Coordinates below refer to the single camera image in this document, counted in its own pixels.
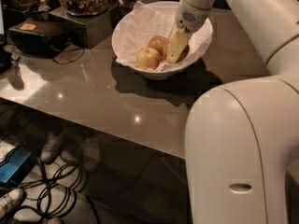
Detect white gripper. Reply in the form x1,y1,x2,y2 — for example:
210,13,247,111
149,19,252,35
166,0,209,63

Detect red-yellow apple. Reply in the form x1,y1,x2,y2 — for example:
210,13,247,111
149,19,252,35
148,35,167,57
163,39,190,63

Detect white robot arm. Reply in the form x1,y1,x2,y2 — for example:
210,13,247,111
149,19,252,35
175,0,299,224

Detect left yellow apple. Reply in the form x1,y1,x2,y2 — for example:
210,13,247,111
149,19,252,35
136,48,161,69

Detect white bowl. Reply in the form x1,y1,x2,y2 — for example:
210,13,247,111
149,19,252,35
111,0,214,80

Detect white paper liner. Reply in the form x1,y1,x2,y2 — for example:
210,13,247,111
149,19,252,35
115,0,213,73

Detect grey metal stand box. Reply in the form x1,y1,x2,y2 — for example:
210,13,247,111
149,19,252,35
49,7,113,49

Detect black device with label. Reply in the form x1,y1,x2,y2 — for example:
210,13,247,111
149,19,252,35
8,19,69,58

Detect white shoe under table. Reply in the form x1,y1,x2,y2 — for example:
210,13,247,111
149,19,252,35
60,136,101,173
40,132,64,163

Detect metal scoop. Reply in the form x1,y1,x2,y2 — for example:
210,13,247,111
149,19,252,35
37,0,50,12

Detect blue foot pedal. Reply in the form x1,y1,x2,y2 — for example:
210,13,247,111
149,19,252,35
0,147,32,185

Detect white shoe bottom left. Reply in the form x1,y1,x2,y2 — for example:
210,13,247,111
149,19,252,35
0,189,24,219

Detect black cable on table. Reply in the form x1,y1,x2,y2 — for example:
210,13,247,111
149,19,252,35
50,45,86,65

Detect black cables on floor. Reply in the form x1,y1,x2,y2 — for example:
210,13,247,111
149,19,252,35
12,161,101,224

